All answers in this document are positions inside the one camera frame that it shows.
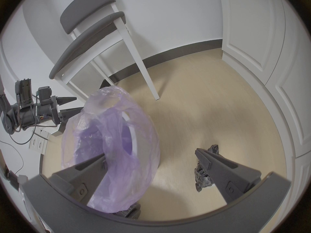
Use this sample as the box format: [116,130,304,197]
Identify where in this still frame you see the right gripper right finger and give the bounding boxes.
[195,148,263,206]

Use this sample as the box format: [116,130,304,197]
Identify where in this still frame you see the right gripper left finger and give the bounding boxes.
[49,152,113,206]

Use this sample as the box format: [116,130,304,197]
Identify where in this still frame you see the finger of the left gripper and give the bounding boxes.
[56,96,78,107]
[59,107,84,121]

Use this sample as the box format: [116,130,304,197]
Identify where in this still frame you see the black plastic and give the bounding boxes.
[194,144,221,193]

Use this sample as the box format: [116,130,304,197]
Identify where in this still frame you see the purple plastic bag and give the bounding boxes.
[61,86,161,213]

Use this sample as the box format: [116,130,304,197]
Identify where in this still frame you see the white trash bin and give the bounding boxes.
[64,109,160,213]

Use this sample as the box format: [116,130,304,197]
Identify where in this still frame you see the grey white chair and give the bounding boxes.
[49,0,161,101]

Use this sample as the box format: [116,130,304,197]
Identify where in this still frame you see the white wardrobe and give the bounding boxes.
[217,0,311,225]

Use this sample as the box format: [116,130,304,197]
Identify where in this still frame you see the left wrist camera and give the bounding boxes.
[36,86,53,104]

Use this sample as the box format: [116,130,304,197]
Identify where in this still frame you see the white wall socket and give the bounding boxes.
[29,130,51,154]

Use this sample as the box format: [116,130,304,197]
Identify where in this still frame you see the black cable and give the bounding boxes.
[9,120,39,145]
[0,140,24,175]

